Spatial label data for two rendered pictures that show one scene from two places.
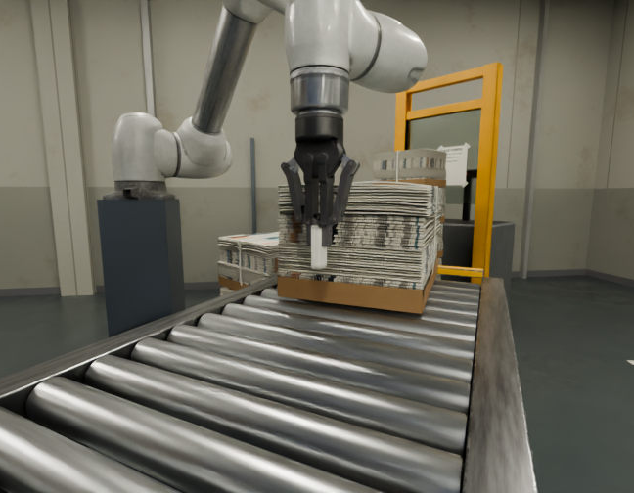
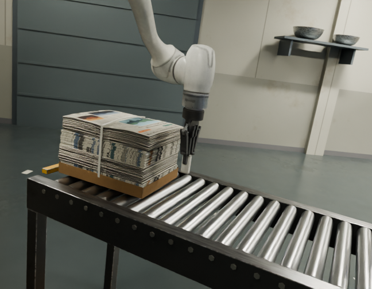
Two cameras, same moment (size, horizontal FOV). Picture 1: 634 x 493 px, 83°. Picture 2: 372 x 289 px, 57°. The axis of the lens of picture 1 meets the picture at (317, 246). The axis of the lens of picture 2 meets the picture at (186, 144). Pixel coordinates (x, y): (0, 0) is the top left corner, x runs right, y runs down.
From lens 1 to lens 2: 1.36 m
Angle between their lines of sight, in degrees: 89
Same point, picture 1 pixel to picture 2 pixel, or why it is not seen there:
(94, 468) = (278, 231)
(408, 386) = (228, 194)
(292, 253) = (147, 172)
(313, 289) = (154, 186)
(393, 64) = not seen: hidden behind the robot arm
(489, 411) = (241, 188)
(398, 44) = not seen: hidden behind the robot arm
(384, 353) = (208, 191)
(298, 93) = (204, 103)
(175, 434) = (262, 223)
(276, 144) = not seen: outside the picture
